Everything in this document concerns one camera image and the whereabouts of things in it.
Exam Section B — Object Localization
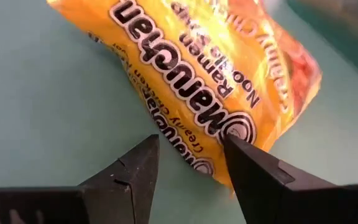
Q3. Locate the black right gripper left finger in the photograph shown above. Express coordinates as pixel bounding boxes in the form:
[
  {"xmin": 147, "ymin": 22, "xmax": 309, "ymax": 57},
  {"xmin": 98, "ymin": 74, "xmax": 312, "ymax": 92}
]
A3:
[{"xmin": 0, "ymin": 134, "xmax": 161, "ymax": 224}]

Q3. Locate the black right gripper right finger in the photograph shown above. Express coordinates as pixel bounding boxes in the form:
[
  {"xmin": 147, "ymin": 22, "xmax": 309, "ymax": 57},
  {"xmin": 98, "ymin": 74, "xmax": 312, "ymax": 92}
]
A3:
[{"xmin": 223, "ymin": 133, "xmax": 358, "ymax": 224}]

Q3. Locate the yellow creamy chicken ramen pack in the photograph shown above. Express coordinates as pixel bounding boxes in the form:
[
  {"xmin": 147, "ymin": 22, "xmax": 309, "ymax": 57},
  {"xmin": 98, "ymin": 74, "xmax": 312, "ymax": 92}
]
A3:
[{"xmin": 46, "ymin": 0, "xmax": 323, "ymax": 187}]

